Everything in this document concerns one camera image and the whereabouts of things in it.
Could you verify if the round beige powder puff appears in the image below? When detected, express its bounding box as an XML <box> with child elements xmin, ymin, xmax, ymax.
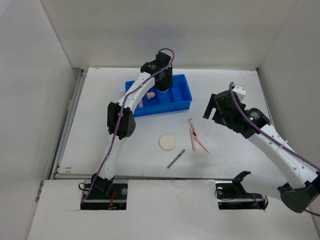
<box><xmin>159</xmin><ymin>134</ymin><xmax>177</xmax><ymax>152</ymax></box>

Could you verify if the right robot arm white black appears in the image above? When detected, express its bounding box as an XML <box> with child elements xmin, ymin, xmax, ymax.
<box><xmin>203</xmin><ymin>89</ymin><xmax>320</xmax><ymax>213</ymax></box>

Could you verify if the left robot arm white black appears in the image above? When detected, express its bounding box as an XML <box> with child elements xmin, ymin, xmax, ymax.
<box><xmin>90</xmin><ymin>48</ymin><xmax>175</xmax><ymax>199</ymax></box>

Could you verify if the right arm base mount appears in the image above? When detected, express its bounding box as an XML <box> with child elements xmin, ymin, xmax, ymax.
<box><xmin>214</xmin><ymin>180</ymin><xmax>269</xmax><ymax>211</ymax></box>

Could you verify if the grey eyeliner pencil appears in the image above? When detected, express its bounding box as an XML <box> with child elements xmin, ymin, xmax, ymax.
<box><xmin>166</xmin><ymin>149</ymin><xmax>186</xmax><ymax>169</ymax></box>

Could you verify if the blue plastic divided tray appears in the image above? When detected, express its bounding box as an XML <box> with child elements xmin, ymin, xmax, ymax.
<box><xmin>122</xmin><ymin>74</ymin><xmax>192</xmax><ymax>117</ymax></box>

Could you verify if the small bottle black cap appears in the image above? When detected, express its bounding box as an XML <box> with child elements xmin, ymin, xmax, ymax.
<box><xmin>138</xmin><ymin>100</ymin><xmax>144</xmax><ymax>108</ymax></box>

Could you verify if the aluminium rail left side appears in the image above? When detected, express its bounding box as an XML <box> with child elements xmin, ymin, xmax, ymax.
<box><xmin>46</xmin><ymin>68</ymin><xmax>89</xmax><ymax>180</ymax></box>

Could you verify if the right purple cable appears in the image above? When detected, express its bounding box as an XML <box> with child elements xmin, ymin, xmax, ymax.
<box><xmin>228</xmin><ymin>81</ymin><xmax>320</xmax><ymax>216</ymax></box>

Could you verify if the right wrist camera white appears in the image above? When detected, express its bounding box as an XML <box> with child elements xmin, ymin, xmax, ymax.
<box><xmin>232</xmin><ymin>84</ymin><xmax>246</xmax><ymax>102</ymax></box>

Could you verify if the beige makeup sponge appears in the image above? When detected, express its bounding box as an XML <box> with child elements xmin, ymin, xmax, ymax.
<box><xmin>145</xmin><ymin>92</ymin><xmax>156</xmax><ymax>100</ymax></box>

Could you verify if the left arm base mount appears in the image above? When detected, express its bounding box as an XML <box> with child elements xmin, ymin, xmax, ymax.
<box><xmin>78</xmin><ymin>179</ymin><xmax>129</xmax><ymax>211</ymax></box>

